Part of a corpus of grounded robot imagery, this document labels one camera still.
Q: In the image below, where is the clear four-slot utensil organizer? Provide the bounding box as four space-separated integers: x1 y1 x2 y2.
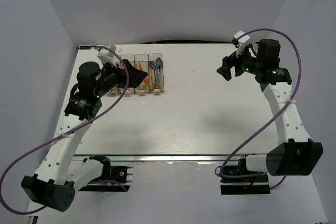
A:
109 52 165 94

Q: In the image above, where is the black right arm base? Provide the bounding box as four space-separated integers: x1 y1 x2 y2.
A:
216 165 270 195

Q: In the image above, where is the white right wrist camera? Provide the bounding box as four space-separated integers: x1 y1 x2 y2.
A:
232 30 250 58

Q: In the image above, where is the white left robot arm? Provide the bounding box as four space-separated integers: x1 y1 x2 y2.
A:
21 59 148 212

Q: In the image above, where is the orange plastic spoon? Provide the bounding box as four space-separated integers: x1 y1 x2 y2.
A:
149 69 155 90

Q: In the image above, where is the black XDOF label left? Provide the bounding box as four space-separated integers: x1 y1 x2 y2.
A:
79 45 97 50

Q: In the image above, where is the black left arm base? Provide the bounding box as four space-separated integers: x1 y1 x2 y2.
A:
79 165 133 193

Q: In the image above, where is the aluminium frame rail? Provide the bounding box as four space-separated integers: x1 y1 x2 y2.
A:
72 153 299 164

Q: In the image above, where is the gold spoon ornate handle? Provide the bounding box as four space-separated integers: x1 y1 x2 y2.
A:
150 61 159 89

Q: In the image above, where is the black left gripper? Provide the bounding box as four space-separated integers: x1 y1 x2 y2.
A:
93 59 147 98

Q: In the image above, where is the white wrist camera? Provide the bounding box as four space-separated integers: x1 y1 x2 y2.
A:
232 30 250 58
96 44 120 67

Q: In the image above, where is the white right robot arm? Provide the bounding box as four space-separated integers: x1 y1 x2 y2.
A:
217 39 323 182

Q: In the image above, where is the orange fork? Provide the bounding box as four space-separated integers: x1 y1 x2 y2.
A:
135 62 143 71
141 78 149 86

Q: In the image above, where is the teal plastic spoon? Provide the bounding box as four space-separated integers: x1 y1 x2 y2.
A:
153 61 160 87

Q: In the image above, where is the white front panel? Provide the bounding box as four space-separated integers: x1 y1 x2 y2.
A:
37 163 327 223

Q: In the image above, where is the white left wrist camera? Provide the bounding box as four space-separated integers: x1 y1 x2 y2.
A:
96 44 120 67

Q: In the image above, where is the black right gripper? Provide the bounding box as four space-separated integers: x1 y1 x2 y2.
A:
216 43 262 81

